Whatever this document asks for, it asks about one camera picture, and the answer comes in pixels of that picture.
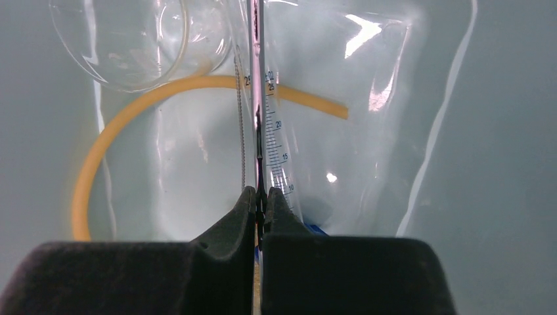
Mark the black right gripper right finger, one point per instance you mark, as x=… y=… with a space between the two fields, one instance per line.
x=308 y=273

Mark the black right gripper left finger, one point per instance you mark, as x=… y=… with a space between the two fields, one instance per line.
x=212 y=274

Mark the clear cylinder blue base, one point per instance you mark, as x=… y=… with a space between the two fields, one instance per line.
x=278 y=143

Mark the teal plastic bin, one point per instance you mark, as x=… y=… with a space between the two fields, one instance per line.
x=486 y=202

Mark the tan rubber tube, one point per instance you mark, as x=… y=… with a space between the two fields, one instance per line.
x=85 y=179

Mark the clear glass beaker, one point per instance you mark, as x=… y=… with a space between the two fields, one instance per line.
x=138 y=45

